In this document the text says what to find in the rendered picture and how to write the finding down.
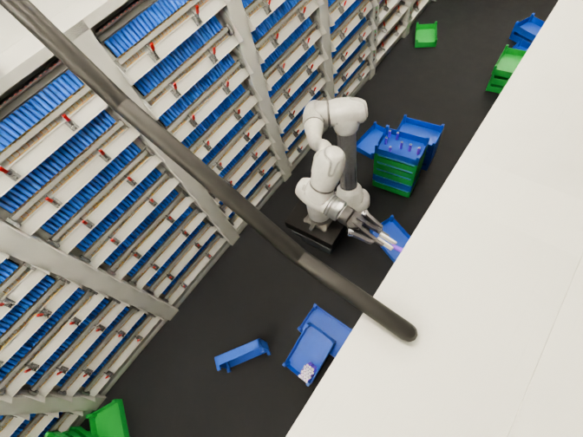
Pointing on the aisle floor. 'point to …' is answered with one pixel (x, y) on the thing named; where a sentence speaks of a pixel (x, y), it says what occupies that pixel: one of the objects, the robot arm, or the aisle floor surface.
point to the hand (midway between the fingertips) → (386, 241)
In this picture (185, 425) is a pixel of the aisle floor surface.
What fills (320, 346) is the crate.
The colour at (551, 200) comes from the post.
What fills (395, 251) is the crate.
